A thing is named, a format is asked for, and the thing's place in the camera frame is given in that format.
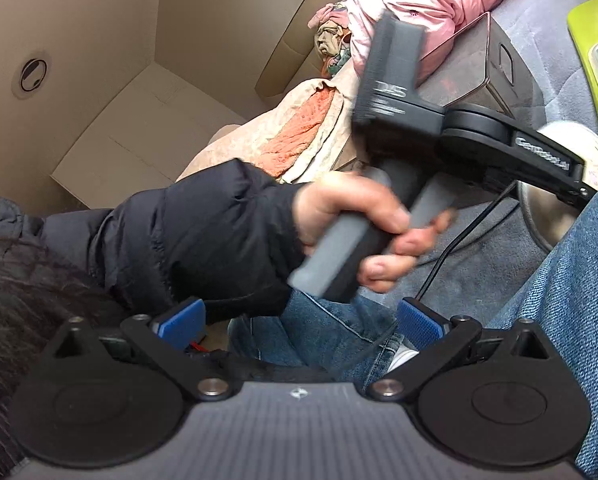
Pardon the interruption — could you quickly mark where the person's leg in jeans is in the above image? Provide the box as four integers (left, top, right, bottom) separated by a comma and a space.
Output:
226, 287, 420, 393
486, 175, 598, 480

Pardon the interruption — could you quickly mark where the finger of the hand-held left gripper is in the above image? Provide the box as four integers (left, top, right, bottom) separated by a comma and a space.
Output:
549, 175, 598, 203

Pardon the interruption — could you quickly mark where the dark transparent storage container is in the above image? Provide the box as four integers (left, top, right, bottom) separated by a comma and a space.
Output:
334, 11, 547, 173

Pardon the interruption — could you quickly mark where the grey plush mat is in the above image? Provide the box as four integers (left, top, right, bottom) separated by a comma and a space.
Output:
369, 0, 598, 318

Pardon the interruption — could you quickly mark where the crumpled colourful cloth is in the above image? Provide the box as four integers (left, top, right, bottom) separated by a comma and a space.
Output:
306, 2, 354, 79

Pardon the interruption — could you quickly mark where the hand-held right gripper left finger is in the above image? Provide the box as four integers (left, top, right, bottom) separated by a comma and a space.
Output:
44, 297, 234, 403

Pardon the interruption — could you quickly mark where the person's left hand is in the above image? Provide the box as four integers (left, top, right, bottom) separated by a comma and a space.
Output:
291, 170, 454, 293

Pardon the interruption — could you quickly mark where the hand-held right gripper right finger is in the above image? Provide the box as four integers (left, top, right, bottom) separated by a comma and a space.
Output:
366, 297, 552, 403

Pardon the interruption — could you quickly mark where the green container lid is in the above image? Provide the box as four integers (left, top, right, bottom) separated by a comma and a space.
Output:
566, 0, 598, 143

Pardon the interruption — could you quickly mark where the orange and beige blanket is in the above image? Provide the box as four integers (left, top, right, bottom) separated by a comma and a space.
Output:
176, 62, 372, 186

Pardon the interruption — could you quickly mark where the person's dark hair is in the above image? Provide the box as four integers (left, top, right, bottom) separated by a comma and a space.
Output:
0, 232, 124, 468

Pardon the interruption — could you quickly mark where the black cable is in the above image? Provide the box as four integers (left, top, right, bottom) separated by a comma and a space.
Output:
416, 180, 520, 302

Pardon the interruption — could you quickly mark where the cardboard box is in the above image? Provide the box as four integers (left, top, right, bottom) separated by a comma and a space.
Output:
0, 0, 362, 213

